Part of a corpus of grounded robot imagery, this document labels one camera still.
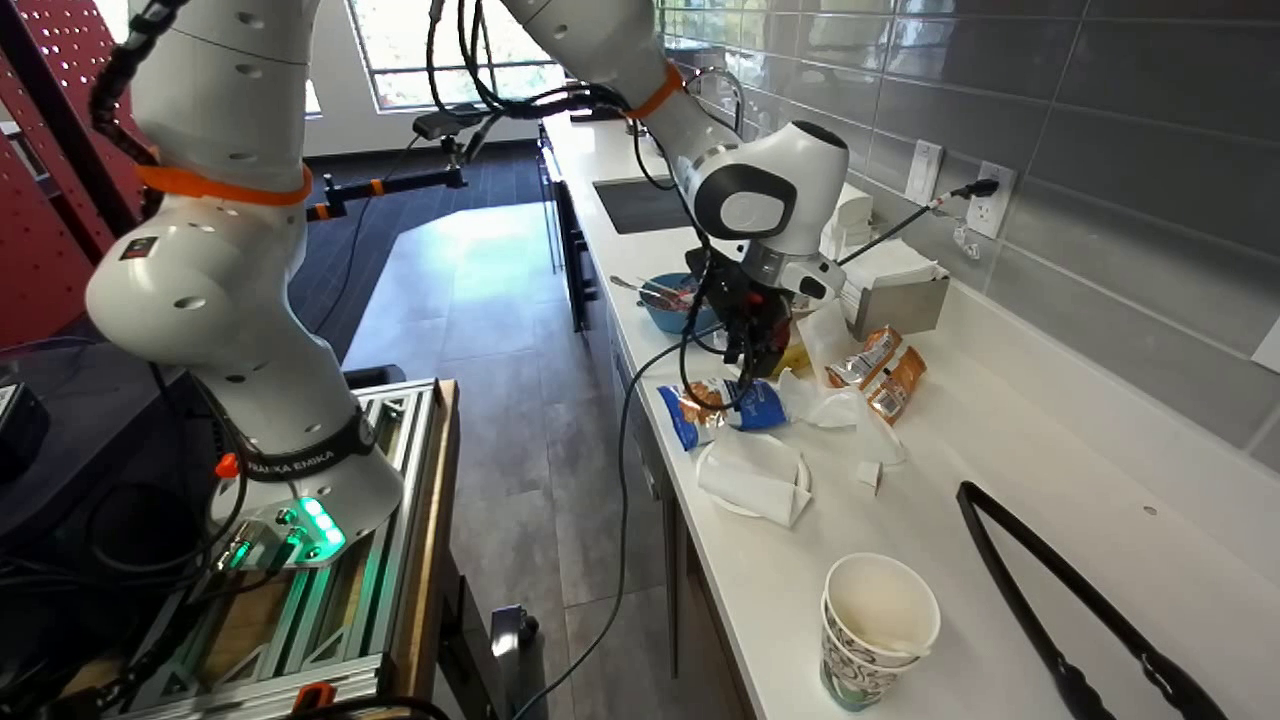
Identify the white wall outlet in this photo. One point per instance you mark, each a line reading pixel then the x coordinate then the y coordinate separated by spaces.
pixel 991 214

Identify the orange snack bar packet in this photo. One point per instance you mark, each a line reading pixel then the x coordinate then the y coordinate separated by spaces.
pixel 900 387
pixel 867 358

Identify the bright window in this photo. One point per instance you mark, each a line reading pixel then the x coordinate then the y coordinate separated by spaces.
pixel 413 55

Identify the black kitchen tongs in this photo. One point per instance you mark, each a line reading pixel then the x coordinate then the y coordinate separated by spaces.
pixel 1025 560

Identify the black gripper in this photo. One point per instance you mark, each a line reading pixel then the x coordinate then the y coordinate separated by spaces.
pixel 752 314

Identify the blue snack packet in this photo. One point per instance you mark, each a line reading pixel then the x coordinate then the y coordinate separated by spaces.
pixel 757 410

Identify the black orange-banded bar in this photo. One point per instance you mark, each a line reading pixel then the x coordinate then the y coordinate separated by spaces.
pixel 387 190

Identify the wall plug adapter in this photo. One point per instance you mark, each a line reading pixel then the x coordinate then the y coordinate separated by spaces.
pixel 982 190

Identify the blue bowl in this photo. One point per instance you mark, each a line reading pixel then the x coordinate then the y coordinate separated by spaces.
pixel 664 314

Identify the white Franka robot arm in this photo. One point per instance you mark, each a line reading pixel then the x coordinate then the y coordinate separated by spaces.
pixel 202 292

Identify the wheeled robot base cart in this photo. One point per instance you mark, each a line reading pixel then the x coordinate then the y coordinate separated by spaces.
pixel 333 585

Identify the metal napkin holder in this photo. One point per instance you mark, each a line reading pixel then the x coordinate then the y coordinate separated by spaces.
pixel 905 304

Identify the white switch plate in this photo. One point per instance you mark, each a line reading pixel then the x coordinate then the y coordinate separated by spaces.
pixel 920 168

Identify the narrow white wall plate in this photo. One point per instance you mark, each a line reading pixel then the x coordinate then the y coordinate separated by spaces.
pixel 1268 346

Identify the small white plate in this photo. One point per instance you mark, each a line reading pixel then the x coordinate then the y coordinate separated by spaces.
pixel 746 509

